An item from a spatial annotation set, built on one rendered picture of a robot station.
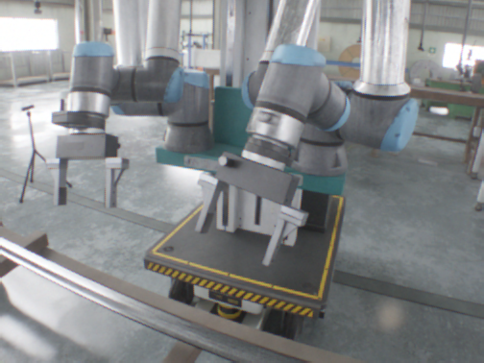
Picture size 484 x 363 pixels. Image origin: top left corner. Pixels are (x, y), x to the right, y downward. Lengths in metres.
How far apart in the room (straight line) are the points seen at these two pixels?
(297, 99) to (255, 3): 0.77
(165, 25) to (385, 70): 0.55
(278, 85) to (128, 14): 0.68
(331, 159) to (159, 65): 0.55
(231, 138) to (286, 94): 0.72
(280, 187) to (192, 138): 0.66
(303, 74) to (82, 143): 0.46
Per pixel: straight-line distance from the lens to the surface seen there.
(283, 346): 1.02
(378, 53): 0.86
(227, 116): 1.22
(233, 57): 1.23
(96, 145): 0.71
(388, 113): 0.88
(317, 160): 0.99
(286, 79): 0.53
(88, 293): 1.11
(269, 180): 0.53
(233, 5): 1.24
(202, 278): 1.19
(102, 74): 0.75
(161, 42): 0.86
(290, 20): 0.75
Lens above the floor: 1.07
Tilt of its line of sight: 21 degrees down
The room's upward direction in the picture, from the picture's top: 3 degrees clockwise
